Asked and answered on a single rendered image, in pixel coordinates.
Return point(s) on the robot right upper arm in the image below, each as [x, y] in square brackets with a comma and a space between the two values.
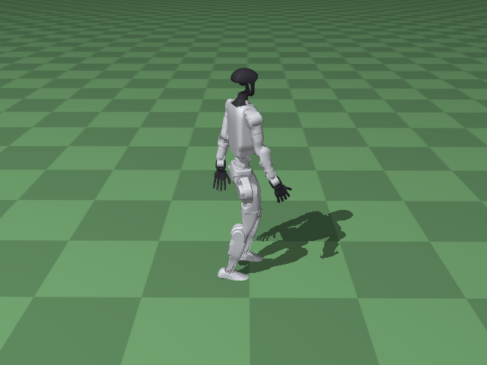
[254, 121]

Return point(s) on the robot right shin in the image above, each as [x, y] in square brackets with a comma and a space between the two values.
[236, 248]

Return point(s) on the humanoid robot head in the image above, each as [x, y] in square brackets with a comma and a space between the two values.
[244, 76]

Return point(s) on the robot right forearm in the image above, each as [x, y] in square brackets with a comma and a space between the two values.
[268, 168]

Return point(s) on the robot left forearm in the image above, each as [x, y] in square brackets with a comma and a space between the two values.
[222, 150]

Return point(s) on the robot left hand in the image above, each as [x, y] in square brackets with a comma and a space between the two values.
[221, 174]

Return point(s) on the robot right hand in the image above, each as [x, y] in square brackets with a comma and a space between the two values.
[280, 190]

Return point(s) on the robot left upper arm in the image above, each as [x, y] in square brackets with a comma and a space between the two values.
[224, 129]

